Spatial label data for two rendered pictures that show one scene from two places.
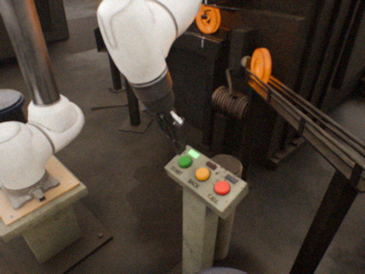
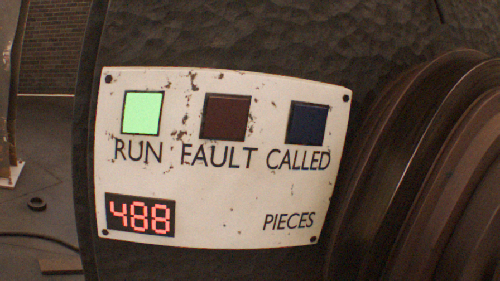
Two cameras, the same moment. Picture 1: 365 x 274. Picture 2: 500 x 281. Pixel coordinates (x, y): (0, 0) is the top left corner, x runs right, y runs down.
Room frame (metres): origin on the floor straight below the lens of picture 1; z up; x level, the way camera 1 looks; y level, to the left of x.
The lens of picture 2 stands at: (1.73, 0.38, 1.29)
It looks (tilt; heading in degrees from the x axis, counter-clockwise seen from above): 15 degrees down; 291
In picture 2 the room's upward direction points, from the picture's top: 9 degrees clockwise
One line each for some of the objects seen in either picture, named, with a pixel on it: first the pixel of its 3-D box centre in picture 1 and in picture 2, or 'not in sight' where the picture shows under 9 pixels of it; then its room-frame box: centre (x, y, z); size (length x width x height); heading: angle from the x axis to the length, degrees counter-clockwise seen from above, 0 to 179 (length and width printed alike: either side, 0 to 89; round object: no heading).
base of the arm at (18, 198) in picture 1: (29, 182); not in sight; (0.76, 0.60, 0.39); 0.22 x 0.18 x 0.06; 48
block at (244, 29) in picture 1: (241, 52); not in sight; (1.42, -0.31, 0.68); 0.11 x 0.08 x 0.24; 132
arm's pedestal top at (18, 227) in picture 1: (31, 191); not in sight; (0.78, 0.61, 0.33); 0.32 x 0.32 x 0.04; 46
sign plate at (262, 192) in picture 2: not in sight; (214, 168); (1.91, 0.00, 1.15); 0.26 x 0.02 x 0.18; 42
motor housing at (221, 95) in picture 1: (229, 136); not in sight; (1.25, -0.27, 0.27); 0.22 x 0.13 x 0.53; 42
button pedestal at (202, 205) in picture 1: (199, 234); not in sight; (0.59, -0.06, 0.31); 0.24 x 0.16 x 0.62; 42
